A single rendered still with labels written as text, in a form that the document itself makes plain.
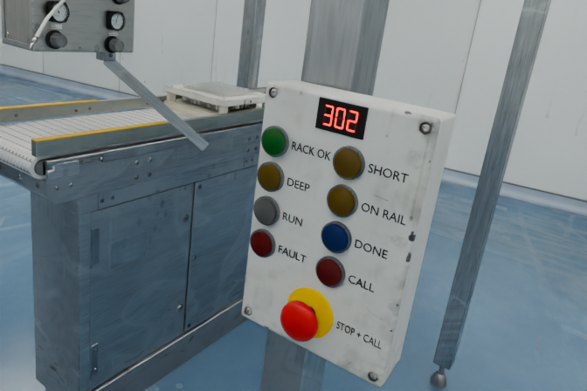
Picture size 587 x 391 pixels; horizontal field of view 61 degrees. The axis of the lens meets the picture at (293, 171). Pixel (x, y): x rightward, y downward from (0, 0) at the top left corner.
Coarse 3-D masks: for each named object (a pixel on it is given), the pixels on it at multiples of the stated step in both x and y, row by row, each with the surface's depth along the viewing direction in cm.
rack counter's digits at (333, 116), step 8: (328, 104) 44; (328, 112) 44; (336, 112) 44; (344, 112) 43; (352, 112) 43; (328, 120) 44; (336, 120) 44; (344, 120) 43; (352, 120) 43; (336, 128) 44; (344, 128) 44; (352, 128) 43
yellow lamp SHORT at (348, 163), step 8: (344, 152) 44; (352, 152) 43; (336, 160) 44; (344, 160) 44; (352, 160) 43; (360, 160) 43; (336, 168) 44; (344, 168) 44; (352, 168) 43; (360, 168) 43; (344, 176) 44; (352, 176) 44
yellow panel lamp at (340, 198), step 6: (330, 192) 45; (336, 192) 45; (342, 192) 44; (348, 192) 44; (330, 198) 45; (336, 198) 45; (342, 198) 44; (348, 198) 44; (330, 204) 45; (336, 204) 45; (342, 204) 44; (348, 204) 44; (354, 204) 44; (336, 210) 45; (342, 210) 45; (348, 210) 44
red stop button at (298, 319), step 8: (288, 304) 48; (296, 304) 47; (304, 304) 47; (288, 312) 47; (296, 312) 47; (304, 312) 47; (312, 312) 47; (280, 320) 49; (288, 320) 48; (296, 320) 47; (304, 320) 47; (312, 320) 47; (288, 328) 48; (296, 328) 47; (304, 328) 47; (312, 328) 47; (296, 336) 47; (304, 336) 47; (312, 336) 47
